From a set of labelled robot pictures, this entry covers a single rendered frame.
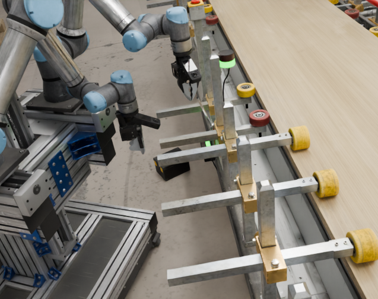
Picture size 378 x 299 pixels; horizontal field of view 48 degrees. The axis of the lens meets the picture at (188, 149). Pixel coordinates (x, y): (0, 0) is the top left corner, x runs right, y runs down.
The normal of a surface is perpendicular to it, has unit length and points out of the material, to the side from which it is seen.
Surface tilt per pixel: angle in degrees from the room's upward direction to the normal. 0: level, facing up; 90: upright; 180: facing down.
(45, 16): 85
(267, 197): 90
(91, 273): 0
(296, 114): 0
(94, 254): 0
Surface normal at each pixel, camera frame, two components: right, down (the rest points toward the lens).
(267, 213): 0.11, 0.56
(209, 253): -0.13, -0.81
